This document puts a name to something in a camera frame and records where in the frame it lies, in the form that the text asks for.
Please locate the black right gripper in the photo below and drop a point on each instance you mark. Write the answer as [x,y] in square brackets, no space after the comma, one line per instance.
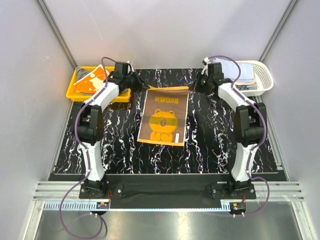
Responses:
[196,86]

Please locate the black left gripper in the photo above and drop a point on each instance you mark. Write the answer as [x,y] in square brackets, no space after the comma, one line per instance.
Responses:
[139,85]

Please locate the brown yellow bear towel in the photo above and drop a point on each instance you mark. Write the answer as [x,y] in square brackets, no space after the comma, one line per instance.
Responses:
[164,116]

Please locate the white waffle towel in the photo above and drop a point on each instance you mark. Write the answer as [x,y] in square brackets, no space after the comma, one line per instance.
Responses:
[231,71]

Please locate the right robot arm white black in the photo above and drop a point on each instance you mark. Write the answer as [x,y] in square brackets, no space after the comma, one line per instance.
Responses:
[250,126]

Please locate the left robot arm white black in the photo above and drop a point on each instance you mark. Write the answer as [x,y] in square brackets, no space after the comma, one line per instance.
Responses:
[88,127]

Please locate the patterned folded towel in basket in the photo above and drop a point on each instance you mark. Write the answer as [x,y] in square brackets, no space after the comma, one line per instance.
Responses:
[247,87]

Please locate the orange white patterned towel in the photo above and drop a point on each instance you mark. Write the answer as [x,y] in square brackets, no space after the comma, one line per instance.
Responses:
[92,82]

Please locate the pink folded towel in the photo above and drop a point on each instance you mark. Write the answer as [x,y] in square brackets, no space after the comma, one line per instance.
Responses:
[245,82]

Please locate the grey towel in bin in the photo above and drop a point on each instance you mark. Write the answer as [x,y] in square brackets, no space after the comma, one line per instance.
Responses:
[80,73]

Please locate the white perforated plastic basket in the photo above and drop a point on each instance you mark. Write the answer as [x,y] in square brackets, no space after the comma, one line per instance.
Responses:
[262,76]

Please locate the yellow plastic bin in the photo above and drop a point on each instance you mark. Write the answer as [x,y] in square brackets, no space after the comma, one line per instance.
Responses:
[71,94]

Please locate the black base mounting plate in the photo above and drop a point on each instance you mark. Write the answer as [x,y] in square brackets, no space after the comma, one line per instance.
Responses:
[166,203]

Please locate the left small electronics board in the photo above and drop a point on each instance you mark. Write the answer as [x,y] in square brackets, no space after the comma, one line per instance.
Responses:
[103,205]

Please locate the small electronics board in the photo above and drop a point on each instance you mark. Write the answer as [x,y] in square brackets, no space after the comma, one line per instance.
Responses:
[103,205]
[238,207]

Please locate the right small electronics board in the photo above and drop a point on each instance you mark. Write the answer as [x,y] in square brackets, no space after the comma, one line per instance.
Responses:
[238,207]

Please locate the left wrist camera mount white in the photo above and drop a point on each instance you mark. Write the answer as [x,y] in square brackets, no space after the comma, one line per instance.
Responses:
[130,68]

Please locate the aluminium frame rail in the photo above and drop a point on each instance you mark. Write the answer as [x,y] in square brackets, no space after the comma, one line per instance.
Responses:
[278,190]

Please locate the white slotted cable duct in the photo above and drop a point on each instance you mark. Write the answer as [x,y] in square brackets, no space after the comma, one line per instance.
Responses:
[70,205]

